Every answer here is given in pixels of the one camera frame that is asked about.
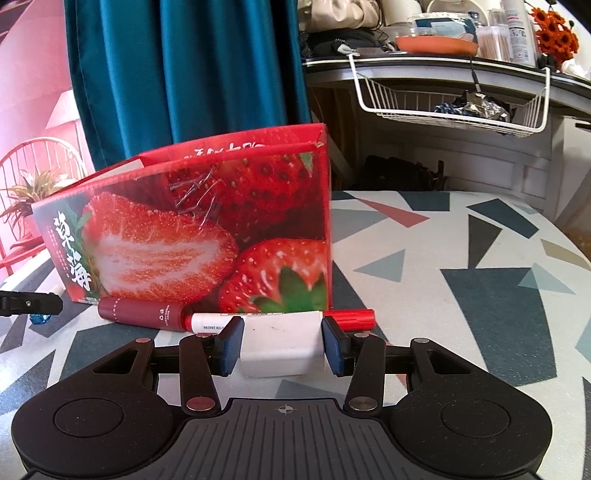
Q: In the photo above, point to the geometric patterned tablecloth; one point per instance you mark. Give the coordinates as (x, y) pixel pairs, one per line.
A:
(461, 300)

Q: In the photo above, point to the dark red cosmetic tube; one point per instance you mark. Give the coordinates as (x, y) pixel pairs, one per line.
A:
(138, 311)

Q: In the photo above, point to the white rectangular box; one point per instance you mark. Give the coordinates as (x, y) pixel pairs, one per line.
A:
(277, 341)

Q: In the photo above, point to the blue box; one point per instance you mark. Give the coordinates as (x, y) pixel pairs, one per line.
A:
(443, 25)

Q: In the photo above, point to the pink printed backdrop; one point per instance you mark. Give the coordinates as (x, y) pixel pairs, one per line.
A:
(27, 92)

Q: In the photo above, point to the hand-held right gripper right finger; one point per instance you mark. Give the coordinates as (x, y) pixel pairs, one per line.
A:
(334, 346)

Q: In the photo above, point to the orange tray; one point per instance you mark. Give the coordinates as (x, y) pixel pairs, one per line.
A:
(434, 45)

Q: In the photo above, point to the orange artificial flowers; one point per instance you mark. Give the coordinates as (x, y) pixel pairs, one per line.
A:
(554, 32)

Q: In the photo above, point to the clear cotton swab container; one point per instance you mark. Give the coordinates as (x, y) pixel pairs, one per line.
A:
(494, 44)

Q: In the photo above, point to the teal curtain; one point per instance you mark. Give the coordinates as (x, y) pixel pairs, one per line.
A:
(184, 69)

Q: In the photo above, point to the small blue dropper bottle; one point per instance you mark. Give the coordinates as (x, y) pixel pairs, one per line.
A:
(40, 319)

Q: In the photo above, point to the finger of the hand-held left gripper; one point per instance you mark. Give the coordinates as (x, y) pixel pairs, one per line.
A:
(32, 303)

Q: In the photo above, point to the white marker with red cap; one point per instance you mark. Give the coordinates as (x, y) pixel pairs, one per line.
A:
(207, 321)

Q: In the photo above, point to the beige bag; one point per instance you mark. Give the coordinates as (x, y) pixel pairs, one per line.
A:
(337, 14)

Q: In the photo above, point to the white labelled bottle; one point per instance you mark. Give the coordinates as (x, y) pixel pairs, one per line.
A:
(519, 37)

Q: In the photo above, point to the foil packets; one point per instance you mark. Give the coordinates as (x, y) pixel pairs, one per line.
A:
(480, 108)

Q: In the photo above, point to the red strawberry print cardboard box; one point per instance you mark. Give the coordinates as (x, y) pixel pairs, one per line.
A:
(184, 230)

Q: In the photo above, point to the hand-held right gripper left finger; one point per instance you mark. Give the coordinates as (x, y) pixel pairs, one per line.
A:
(231, 346)

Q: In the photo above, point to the dark topped desk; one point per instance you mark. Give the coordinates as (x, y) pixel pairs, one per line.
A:
(461, 157)

